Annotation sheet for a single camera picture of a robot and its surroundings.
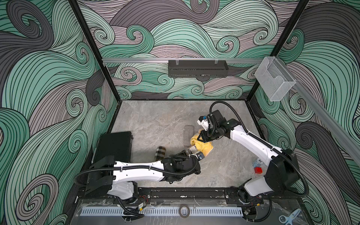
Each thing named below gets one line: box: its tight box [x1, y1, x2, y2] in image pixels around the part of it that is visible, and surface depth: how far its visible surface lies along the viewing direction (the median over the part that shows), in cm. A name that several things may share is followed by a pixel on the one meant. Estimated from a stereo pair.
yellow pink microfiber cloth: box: [190, 129, 214, 157], surface depth 76 cm
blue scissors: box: [278, 208, 301, 225], surface depth 68 cm
